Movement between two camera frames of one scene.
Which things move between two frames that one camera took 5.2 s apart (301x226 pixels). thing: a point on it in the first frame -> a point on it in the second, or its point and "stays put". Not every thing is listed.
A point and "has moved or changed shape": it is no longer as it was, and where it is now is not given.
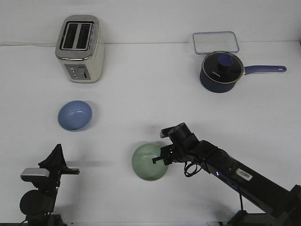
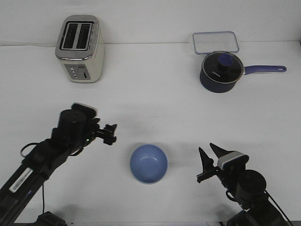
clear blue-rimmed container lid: x=208 y=42 stays put
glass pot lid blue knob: x=223 y=67 stays put
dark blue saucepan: x=220 y=74 stays put
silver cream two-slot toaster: x=78 y=47 stays put
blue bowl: x=74 y=116 has moved or changed shape
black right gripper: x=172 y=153 -> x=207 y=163
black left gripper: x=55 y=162 -> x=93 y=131
